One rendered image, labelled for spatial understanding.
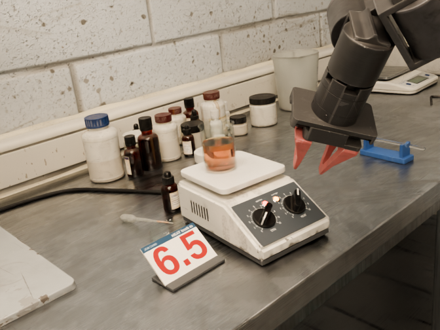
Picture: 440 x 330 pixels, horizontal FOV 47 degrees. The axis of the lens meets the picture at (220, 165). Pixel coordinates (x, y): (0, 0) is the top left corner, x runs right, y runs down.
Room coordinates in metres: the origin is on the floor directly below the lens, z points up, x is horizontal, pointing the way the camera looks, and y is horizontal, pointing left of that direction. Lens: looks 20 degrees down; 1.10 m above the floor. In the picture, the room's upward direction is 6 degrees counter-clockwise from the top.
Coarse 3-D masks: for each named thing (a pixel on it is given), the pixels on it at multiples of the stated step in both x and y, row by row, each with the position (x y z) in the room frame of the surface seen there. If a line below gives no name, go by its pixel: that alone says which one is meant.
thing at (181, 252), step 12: (192, 228) 0.63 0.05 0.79; (180, 240) 0.60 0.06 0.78; (192, 240) 0.61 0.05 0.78; (156, 252) 0.58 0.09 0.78; (168, 252) 0.58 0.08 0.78; (180, 252) 0.59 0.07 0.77; (192, 252) 0.59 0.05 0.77; (204, 252) 0.60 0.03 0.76; (156, 264) 0.56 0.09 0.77; (168, 264) 0.57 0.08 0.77; (180, 264) 0.57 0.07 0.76; (192, 264) 0.58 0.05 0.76; (168, 276) 0.55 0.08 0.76
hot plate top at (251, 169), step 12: (240, 156) 0.75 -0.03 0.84; (252, 156) 0.75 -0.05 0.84; (192, 168) 0.72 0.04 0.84; (240, 168) 0.70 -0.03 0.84; (252, 168) 0.69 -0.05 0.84; (264, 168) 0.69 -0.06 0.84; (276, 168) 0.68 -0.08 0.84; (192, 180) 0.69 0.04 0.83; (204, 180) 0.67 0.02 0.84; (216, 180) 0.66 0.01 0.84; (228, 180) 0.66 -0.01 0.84; (240, 180) 0.65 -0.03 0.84; (252, 180) 0.65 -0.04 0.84; (228, 192) 0.63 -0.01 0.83
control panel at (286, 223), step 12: (276, 192) 0.65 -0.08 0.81; (288, 192) 0.66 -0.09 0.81; (240, 204) 0.62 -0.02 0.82; (252, 204) 0.63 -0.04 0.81; (276, 204) 0.63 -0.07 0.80; (312, 204) 0.64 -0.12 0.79; (240, 216) 0.60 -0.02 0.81; (276, 216) 0.61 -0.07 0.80; (288, 216) 0.62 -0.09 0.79; (300, 216) 0.62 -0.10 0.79; (312, 216) 0.62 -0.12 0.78; (324, 216) 0.63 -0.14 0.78; (252, 228) 0.59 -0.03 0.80; (264, 228) 0.59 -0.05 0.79; (276, 228) 0.59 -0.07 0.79; (288, 228) 0.60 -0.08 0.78; (300, 228) 0.60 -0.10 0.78; (264, 240) 0.57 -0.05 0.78; (276, 240) 0.58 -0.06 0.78
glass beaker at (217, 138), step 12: (216, 120) 0.74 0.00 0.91; (228, 120) 0.73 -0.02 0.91; (204, 132) 0.69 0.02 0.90; (216, 132) 0.68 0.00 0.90; (228, 132) 0.69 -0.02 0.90; (204, 144) 0.70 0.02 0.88; (216, 144) 0.69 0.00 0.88; (228, 144) 0.69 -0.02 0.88; (204, 156) 0.70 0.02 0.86; (216, 156) 0.69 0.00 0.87; (228, 156) 0.69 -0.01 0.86; (204, 168) 0.71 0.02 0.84; (216, 168) 0.69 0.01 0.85; (228, 168) 0.69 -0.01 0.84
